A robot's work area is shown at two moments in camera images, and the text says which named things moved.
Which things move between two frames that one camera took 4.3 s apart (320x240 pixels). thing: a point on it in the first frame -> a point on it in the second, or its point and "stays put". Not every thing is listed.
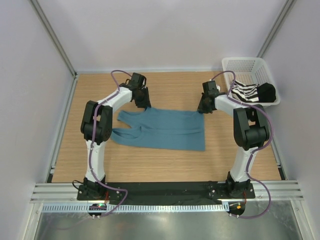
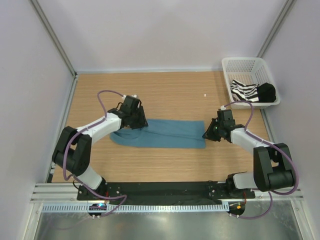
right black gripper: (201, 109) -> (209, 134)
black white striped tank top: (245, 92) stays put
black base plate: (165, 193) stays put
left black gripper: (145, 103) -> (142, 121)
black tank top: (266, 93) stays put
